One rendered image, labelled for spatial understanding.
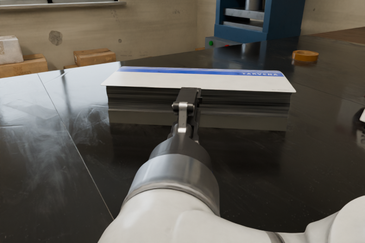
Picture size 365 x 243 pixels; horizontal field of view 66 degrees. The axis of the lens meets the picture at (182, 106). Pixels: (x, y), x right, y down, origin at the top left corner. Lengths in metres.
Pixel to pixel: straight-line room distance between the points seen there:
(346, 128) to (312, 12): 2.21
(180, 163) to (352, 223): 0.14
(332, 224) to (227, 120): 0.46
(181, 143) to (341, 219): 0.17
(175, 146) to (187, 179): 0.06
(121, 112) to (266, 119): 0.32
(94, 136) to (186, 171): 0.39
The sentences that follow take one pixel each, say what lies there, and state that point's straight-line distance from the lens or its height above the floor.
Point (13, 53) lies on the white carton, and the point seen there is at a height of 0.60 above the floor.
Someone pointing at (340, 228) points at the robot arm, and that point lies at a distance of 0.19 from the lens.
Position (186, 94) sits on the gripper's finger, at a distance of 0.39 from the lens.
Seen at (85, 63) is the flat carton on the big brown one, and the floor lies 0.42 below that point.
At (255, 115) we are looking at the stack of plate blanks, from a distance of 0.63.
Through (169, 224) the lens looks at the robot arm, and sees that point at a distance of 0.20.
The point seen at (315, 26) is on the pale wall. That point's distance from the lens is 2.85.
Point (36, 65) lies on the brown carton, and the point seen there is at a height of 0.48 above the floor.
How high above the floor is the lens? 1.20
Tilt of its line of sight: 24 degrees down
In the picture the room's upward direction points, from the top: straight up
